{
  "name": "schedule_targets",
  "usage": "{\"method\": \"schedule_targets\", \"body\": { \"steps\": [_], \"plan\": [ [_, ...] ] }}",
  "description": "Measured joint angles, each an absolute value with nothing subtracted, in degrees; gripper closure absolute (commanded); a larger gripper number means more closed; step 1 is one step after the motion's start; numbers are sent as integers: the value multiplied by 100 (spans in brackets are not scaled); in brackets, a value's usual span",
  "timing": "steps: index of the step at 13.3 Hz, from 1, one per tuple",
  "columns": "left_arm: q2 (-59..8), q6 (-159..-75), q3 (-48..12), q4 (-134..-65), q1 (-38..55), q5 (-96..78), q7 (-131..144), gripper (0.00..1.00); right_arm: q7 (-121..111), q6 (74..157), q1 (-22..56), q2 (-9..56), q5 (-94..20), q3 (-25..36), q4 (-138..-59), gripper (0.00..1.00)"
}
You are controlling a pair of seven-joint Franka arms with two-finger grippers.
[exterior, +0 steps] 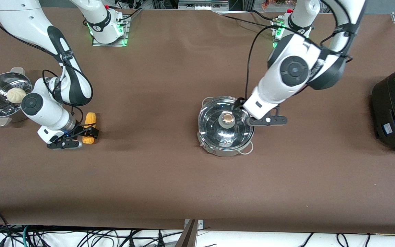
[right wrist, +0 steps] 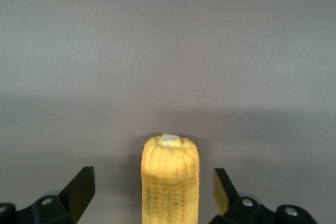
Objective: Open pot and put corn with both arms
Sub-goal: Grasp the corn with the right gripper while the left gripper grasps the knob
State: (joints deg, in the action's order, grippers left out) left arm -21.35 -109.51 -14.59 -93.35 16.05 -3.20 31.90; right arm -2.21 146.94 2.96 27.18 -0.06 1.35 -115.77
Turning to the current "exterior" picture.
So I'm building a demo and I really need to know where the yellow corn cob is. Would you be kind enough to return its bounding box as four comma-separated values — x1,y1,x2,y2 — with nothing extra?
82,113,98,144

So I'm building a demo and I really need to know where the glass pot lid with knob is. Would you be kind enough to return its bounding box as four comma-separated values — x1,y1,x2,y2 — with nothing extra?
197,97,254,151

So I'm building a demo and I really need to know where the white steamed bun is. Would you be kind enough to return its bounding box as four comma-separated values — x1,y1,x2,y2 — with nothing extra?
7,87,26,104

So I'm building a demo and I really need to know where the grey metal box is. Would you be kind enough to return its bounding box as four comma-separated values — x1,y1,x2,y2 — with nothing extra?
178,0,229,10

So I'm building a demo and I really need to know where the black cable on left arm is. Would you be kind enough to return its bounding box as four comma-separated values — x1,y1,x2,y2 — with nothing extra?
245,24,356,100

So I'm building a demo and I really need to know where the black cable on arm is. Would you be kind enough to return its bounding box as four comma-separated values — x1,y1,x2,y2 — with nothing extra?
0,21,97,138
245,24,356,100

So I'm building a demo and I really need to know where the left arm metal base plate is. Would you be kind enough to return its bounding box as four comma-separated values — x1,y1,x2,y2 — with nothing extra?
271,19,309,51

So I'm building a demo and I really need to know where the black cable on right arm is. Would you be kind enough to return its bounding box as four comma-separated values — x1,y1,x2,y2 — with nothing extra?
0,21,97,138

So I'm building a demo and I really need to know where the black cable on table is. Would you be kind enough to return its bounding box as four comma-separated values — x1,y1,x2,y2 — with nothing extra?
218,13,280,28

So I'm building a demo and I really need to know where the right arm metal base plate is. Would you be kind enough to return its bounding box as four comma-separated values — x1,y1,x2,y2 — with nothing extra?
91,14,129,47

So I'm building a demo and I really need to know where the green cable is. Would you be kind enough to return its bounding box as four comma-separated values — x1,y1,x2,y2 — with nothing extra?
21,225,30,247

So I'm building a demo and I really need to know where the grey metal bracket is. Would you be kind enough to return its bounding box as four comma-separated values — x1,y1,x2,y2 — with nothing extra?
183,219,205,247

